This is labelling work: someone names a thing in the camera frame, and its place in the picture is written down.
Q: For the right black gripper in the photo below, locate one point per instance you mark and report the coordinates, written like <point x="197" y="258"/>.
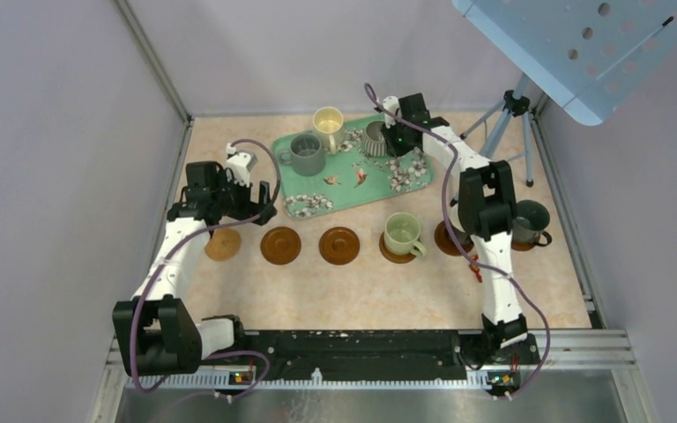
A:
<point x="392" y="150"/>

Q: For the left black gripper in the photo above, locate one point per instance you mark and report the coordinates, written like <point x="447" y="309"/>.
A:
<point x="249" y="207"/>

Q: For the ribbed grey mug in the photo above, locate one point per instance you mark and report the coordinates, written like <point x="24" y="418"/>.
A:
<point x="373" y="142"/>

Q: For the dark brown wooden coaster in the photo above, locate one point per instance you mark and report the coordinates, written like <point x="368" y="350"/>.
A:
<point x="522" y="247"/>
<point x="339" y="245"/>
<point x="444" y="244"/>
<point x="394" y="258"/>
<point x="280" y="245"/>

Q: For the light tan wooden coaster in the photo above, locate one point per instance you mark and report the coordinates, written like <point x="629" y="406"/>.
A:
<point x="223" y="245"/>

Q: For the light green mug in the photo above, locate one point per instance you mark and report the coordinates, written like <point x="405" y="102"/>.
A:
<point x="401" y="235"/>

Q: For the dark green mug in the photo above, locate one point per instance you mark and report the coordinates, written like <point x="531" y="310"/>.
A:
<point x="530" y="225"/>

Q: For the black mug white inside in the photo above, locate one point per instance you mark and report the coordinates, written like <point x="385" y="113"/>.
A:
<point x="460" y="236"/>

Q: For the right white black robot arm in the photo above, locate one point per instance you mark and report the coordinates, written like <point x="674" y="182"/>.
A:
<point x="485" y="209"/>

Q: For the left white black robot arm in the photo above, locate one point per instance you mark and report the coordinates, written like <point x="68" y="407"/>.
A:
<point x="154" y="329"/>

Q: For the green floral serving tray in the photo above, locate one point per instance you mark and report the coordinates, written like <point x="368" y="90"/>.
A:
<point x="350" y="177"/>

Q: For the plain grey mug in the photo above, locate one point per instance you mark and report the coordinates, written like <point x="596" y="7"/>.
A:
<point x="305" y="155"/>

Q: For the pale yellow mug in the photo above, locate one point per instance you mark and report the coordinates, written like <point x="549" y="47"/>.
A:
<point x="329" y="126"/>

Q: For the grey tripod stand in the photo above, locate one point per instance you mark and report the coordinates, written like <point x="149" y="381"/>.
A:
<point x="513" y="104"/>

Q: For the red owl picture card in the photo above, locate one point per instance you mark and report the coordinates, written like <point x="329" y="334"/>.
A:
<point x="475" y="269"/>

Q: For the light blue perforated panel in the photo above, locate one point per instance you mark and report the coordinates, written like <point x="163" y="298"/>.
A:
<point x="587" y="55"/>

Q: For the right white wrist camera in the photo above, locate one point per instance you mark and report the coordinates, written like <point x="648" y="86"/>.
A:
<point x="390" y="107"/>

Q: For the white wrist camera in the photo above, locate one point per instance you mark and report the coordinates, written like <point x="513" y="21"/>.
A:
<point x="240" y="162"/>
<point x="390" y="107"/>

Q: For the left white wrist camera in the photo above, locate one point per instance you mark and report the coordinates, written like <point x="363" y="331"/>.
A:
<point x="240" y="162"/>

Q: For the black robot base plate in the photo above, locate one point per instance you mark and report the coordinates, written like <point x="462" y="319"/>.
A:
<point x="373" y="355"/>

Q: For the aluminium frame rail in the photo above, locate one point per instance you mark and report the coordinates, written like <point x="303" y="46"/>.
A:
<point x="582" y="376"/>

